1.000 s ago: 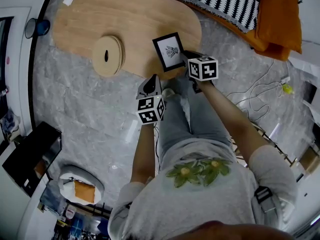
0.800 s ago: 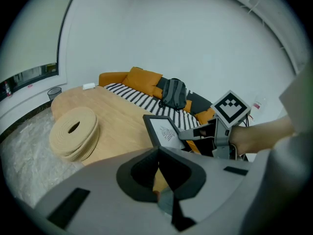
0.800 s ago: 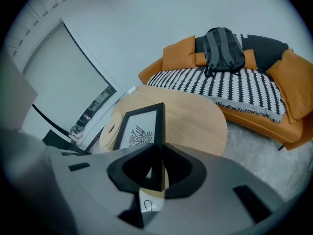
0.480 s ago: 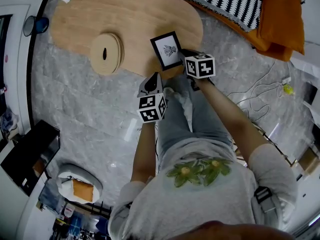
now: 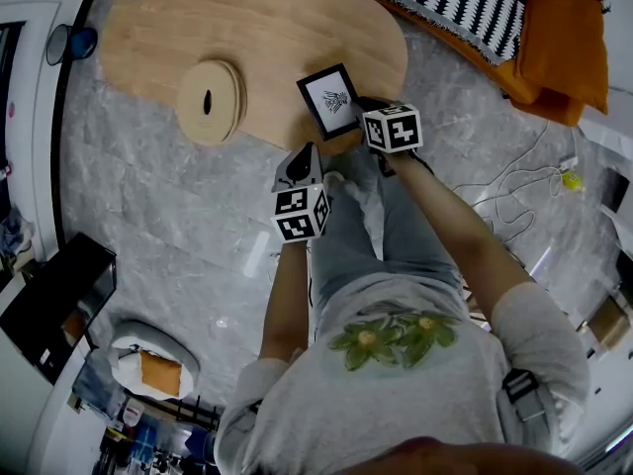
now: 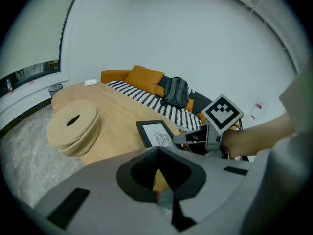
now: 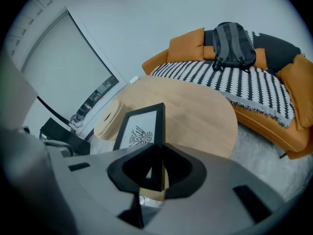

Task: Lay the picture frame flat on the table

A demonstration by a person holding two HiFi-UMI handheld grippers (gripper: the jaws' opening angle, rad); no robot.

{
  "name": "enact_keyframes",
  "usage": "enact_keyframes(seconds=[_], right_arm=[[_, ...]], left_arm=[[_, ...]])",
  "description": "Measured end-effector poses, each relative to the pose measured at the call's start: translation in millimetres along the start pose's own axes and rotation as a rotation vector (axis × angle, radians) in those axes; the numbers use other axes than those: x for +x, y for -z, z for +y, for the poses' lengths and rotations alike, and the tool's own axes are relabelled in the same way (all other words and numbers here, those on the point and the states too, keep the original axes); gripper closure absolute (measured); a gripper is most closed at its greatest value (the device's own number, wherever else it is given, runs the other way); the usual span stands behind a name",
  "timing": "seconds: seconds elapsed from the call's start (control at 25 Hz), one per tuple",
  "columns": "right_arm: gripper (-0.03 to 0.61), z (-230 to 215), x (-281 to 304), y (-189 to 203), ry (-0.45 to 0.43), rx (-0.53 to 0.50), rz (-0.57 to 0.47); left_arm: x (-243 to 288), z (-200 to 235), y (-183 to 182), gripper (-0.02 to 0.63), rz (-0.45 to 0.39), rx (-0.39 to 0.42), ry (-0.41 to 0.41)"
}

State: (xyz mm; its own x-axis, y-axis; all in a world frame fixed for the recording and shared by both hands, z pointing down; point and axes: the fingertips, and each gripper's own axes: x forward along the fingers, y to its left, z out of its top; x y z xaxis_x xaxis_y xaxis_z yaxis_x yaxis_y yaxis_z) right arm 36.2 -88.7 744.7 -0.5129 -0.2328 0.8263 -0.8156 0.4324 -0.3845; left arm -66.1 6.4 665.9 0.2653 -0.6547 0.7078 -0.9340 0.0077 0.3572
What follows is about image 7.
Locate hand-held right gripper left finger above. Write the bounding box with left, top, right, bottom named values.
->
left=47, top=143, right=163, bottom=235

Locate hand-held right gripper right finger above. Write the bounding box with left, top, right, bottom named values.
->
left=143, top=142, right=288, bottom=235

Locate black picture frame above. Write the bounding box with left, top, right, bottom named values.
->
left=112, top=102, right=166, bottom=192

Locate round wooden table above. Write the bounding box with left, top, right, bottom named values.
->
left=111, top=75, right=238, bottom=202

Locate clear plastic bag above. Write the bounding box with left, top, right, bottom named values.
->
left=70, top=114, right=85, bottom=128

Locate orange sofa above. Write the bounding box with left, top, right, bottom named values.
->
left=141, top=27, right=313, bottom=160

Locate black white striped blanket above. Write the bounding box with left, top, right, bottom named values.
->
left=149, top=29, right=295, bottom=128

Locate window with white roller blind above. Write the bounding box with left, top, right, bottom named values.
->
left=21, top=10, right=120, bottom=137

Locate orange square cushion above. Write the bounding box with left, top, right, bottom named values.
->
left=167, top=27, right=205, bottom=63
left=276, top=54, right=313, bottom=131

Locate orange lumbar cushion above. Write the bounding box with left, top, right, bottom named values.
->
left=203, top=45, right=269, bottom=71

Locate dark grey backpack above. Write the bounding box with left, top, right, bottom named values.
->
left=211, top=22, right=257, bottom=72

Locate black throw blanket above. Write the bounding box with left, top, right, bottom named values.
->
left=204, top=29, right=302, bottom=74

